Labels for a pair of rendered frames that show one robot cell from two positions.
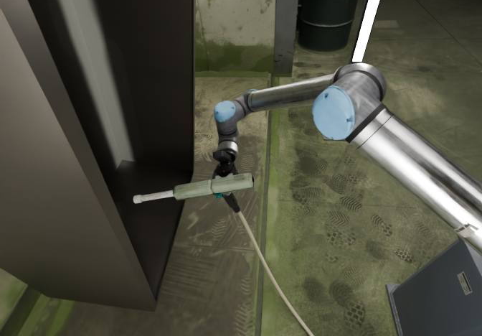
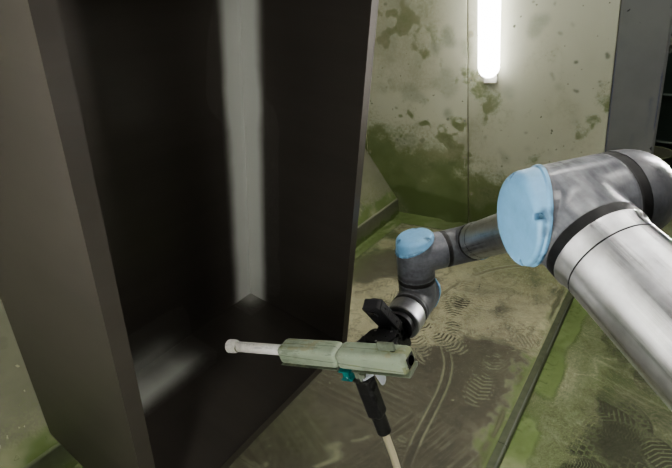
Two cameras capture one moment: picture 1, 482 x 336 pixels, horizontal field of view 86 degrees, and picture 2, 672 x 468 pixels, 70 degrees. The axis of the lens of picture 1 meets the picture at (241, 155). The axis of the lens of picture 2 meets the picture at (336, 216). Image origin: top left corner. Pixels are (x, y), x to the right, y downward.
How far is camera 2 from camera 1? 0.32 m
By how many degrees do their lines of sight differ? 33
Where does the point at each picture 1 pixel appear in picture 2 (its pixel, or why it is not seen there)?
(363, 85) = (595, 168)
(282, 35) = not seen: hidden behind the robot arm
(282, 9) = (621, 135)
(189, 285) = not seen: outside the picture
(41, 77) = not seen: outside the picture
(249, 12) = (554, 135)
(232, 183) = (371, 354)
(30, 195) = (27, 170)
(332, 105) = (516, 191)
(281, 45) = not seen: hidden behind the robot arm
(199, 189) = (316, 350)
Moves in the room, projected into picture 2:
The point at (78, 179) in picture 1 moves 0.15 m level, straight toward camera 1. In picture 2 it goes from (54, 137) to (12, 178)
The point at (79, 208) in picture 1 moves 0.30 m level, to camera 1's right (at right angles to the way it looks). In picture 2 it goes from (59, 198) to (293, 219)
